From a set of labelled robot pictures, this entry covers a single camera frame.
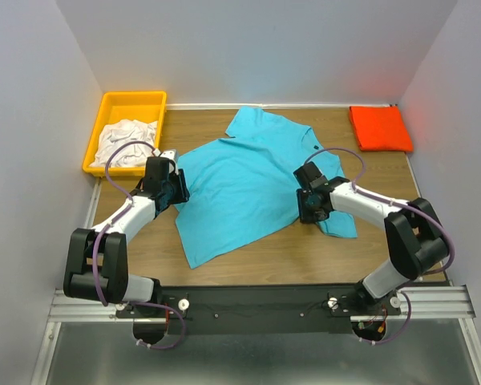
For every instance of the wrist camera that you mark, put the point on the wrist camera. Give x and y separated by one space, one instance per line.
171 154
310 172

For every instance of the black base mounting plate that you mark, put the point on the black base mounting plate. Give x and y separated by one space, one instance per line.
273 309

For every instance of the cyan blue t-shirt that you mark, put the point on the cyan blue t-shirt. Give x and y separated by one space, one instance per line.
242 186

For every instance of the yellow plastic bin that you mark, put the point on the yellow plastic bin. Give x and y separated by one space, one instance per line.
144 106

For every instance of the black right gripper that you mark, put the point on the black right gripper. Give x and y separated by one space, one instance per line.
303 213

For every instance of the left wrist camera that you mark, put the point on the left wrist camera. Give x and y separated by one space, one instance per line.
171 154

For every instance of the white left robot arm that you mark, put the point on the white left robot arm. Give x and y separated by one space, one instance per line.
96 266

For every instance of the aluminium extrusion rail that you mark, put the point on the aluminium extrusion rail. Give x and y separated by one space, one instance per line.
427 302

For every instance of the crumpled white t-shirt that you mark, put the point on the crumpled white t-shirt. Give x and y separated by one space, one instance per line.
139 135

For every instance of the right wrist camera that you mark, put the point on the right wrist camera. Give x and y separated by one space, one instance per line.
310 172

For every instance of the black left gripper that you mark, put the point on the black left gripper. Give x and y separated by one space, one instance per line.
183 195

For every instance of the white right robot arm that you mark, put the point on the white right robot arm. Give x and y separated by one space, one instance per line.
415 239

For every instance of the folded orange t-shirt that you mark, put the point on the folded orange t-shirt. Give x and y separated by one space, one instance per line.
380 129

